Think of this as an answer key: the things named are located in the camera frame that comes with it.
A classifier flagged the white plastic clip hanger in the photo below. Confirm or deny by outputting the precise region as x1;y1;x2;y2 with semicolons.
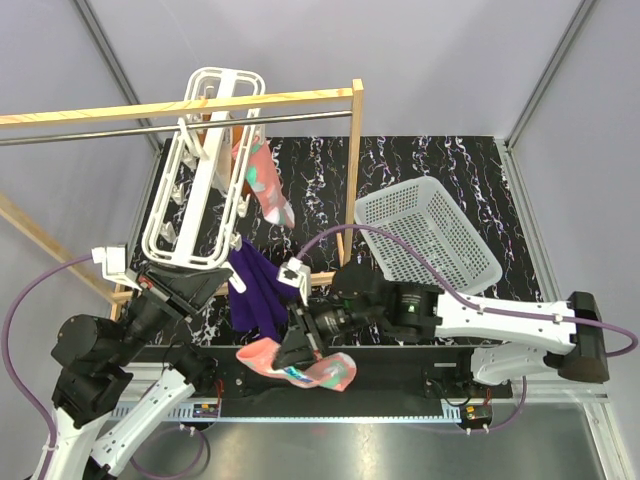
140;67;267;294

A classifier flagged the purple sock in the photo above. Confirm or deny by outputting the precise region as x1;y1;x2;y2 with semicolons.
229;238;298;342

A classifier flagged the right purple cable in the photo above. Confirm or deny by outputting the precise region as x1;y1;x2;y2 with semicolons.
297;224;640;357

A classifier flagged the pink patterned sock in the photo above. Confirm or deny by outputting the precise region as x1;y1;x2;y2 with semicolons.
245;137;295;228
236;338;357;392

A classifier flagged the orange sock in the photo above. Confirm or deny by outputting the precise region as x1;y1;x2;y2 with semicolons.
196;113;251;196

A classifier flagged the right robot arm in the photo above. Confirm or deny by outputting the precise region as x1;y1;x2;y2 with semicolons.
273;262;610;397

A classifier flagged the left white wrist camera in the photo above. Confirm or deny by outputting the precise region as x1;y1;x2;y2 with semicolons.
91;245;140;290

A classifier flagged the metal rack rod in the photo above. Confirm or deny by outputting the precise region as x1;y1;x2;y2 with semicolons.
1;110;352;147

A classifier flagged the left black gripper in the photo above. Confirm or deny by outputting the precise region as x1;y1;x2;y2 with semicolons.
111;259;235;365

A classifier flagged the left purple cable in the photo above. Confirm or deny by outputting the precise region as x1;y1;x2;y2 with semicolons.
0;252;96;471

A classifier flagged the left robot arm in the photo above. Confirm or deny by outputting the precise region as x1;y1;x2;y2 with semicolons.
33;278;223;479

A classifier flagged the white plastic basket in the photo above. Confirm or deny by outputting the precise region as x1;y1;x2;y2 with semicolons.
354;176;502;295

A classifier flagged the wooden clothes rack frame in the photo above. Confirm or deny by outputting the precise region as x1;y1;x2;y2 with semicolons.
0;77;364;321

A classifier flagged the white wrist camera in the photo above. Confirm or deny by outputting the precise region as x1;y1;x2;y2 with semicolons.
91;245;140;290
277;257;312;306

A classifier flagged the purple cable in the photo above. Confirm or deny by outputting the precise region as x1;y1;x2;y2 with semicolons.
0;252;96;471
297;224;640;357

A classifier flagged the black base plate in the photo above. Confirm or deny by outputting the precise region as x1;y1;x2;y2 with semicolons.
107;344;514;419

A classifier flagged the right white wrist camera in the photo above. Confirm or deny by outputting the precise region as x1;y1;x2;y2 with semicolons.
277;257;312;306

